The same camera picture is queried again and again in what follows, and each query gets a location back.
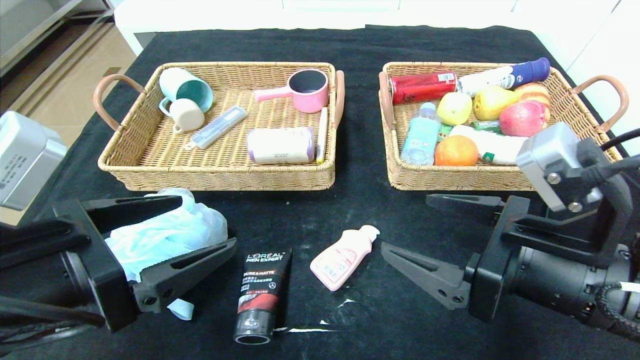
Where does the clear water bottle blue label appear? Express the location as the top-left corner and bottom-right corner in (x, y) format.
(401, 102), (443, 167)

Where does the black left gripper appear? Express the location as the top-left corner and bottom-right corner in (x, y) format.
(0, 195), (238, 333)

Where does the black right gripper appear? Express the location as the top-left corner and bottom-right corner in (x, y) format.
(380, 193), (601, 324)

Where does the pink lotion bottle white cap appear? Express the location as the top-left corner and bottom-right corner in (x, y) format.
(309, 224), (381, 292)

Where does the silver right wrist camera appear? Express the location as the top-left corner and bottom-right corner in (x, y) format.
(515, 121), (596, 212)

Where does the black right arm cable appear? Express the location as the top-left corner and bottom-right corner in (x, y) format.
(580, 154), (640, 182)
(597, 127), (640, 153)

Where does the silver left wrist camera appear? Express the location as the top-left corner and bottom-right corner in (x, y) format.
(0, 111), (68, 211)

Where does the yellow lemon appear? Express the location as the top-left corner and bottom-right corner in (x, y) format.
(437, 91), (474, 126)

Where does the orange fruit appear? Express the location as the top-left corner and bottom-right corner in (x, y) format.
(434, 135), (480, 167)

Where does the grey shelf unit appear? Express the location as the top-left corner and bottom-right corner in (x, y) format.
(0, 0), (113, 76)

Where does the orange brown bread bun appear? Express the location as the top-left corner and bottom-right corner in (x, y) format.
(515, 82), (552, 108)

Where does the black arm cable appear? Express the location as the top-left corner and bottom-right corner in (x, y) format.
(580, 154), (640, 182)
(0, 295), (107, 343)
(597, 127), (640, 153)

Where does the small dark green box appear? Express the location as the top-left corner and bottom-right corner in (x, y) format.
(470, 120), (503, 135)

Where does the white and yellow stick tube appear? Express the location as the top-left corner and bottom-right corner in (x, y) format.
(316, 106), (330, 165)

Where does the grey utility knife case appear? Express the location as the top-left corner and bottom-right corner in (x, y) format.
(185, 105), (249, 151)

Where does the black face wash tube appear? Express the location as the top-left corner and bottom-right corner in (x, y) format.
(233, 248), (293, 346)

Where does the wicker basket with brown handles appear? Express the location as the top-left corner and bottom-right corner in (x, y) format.
(378, 61), (630, 192)
(93, 61), (346, 192)

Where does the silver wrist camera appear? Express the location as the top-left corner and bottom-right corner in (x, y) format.
(515, 121), (596, 212)
(0, 111), (68, 211)

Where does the red apple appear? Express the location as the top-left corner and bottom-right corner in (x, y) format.
(499, 100), (550, 138)

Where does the pink cup with long handle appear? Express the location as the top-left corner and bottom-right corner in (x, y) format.
(253, 68), (330, 114)

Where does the white AD milk bottle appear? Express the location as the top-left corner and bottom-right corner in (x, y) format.
(448, 124), (531, 166)

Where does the yellow pear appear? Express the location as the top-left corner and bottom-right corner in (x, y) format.
(473, 85), (521, 121)

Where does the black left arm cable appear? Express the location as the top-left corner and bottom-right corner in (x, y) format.
(0, 295), (107, 343)

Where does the white roll with purple ends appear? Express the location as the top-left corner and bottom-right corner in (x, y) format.
(246, 126), (316, 166)

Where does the white spray bottle blue cap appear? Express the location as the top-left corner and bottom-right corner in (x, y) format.
(457, 57), (551, 100)

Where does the light blue bath loofah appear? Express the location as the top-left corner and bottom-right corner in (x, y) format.
(104, 188), (229, 321)

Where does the teal mug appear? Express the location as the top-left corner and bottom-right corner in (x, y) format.
(158, 67), (214, 117)

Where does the red drink can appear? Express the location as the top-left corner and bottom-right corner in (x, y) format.
(388, 72), (458, 106)

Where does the small beige cup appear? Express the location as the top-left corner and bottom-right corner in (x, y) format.
(169, 98), (206, 135)

